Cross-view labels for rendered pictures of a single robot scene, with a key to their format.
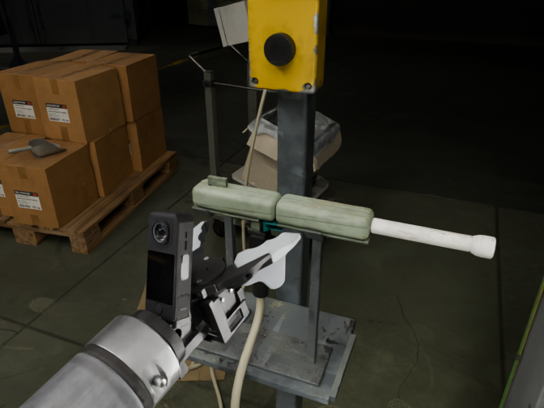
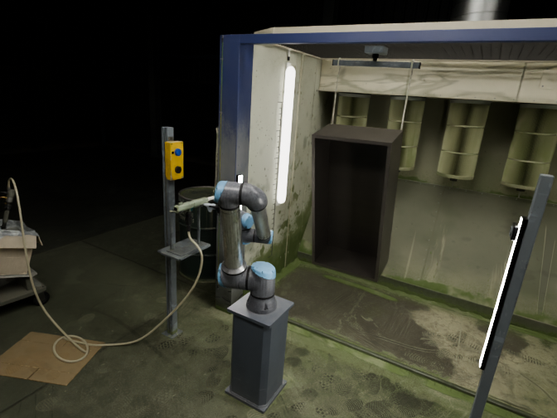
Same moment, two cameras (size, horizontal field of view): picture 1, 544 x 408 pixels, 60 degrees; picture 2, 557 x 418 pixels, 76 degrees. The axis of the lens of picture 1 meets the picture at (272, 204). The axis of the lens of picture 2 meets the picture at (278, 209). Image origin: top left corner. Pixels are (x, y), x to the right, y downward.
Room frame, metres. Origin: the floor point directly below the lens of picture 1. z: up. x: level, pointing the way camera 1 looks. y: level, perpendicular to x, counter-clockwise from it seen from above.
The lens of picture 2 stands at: (-0.22, 2.30, 1.89)
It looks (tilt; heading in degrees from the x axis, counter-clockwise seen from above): 17 degrees down; 277
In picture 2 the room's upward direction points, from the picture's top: 4 degrees clockwise
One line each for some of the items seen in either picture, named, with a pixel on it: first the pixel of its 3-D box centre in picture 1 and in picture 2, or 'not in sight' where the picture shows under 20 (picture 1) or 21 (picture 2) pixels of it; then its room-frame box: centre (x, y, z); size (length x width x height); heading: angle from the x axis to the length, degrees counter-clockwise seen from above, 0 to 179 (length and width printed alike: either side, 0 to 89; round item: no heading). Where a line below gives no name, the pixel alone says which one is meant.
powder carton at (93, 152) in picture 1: (94, 156); not in sight; (2.81, 1.14, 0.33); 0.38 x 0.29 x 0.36; 168
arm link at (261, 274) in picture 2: not in sight; (261, 278); (0.10, 0.37, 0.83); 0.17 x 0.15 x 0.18; 1
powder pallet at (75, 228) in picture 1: (85, 188); not in sight; (2.86, 1.26, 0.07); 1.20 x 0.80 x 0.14; 165
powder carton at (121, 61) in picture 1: (125, 86); not in sight; (3.17, 0.99, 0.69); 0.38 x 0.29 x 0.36; 164
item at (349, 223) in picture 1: (327, 257); (200, 211); (0.65, -0.09, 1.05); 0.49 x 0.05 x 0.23; 68
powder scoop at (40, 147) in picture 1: (40, 149); not in sight; (2.39, 1.26, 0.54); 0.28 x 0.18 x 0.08; 165
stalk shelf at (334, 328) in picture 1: (271, 337); (185, 248); (0.74, 0.00, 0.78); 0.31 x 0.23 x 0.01; 68
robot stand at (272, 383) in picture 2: not in sight; (259, 347); (0.09, 0.37, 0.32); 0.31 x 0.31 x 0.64; 68
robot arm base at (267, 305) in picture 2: not in sight; (262, 298); (0.09, 0.37, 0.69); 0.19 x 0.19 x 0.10
